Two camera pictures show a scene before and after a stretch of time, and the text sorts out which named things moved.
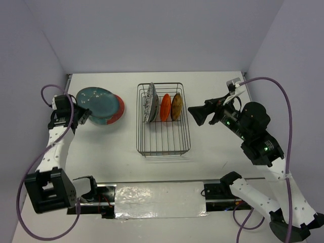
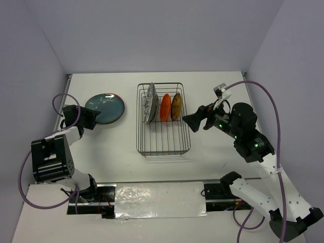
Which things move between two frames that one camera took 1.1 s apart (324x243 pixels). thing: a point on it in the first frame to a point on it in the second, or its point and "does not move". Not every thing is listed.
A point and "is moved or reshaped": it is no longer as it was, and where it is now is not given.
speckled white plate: (150, 105) does not move
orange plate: (165, 108) does not move
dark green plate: (100, 102) is moved or reshaped
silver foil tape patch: (160, 200) does not move
